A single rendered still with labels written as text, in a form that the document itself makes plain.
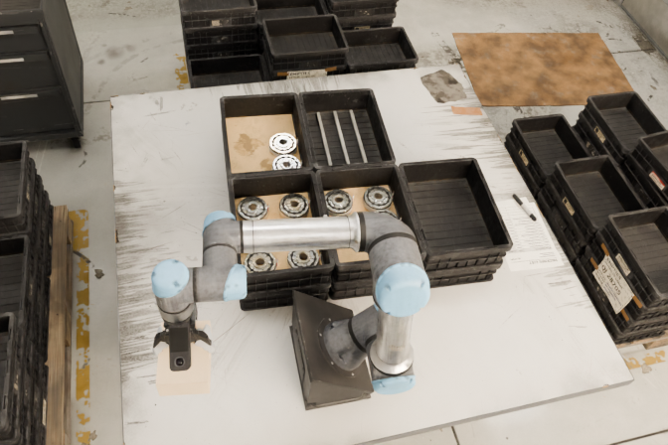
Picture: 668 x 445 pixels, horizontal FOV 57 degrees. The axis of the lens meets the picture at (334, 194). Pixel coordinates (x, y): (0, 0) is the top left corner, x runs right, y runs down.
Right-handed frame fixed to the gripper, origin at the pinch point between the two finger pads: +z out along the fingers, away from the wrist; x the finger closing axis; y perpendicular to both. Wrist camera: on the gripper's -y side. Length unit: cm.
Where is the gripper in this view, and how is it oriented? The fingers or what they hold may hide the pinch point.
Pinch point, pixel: (184, 355)
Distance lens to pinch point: 160.1
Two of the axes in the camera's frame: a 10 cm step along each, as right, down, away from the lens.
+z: -0.9, 6.2, 7.8
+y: -0.9, -7.8, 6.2
